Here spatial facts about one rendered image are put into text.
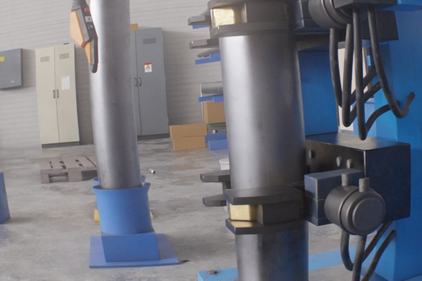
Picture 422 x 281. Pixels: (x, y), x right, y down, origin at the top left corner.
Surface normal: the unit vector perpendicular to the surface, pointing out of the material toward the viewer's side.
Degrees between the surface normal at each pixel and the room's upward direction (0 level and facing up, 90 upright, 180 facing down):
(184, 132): 90
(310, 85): 90
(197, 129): 90
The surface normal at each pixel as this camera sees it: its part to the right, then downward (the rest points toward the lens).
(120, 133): 0.39, 0.01
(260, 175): -0.25, 0.07
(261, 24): 0.17, 0.03
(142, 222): 0.77, -0.04
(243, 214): -0.61, 0.08
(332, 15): -0.77, 0.62
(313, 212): -0.98, 0.09
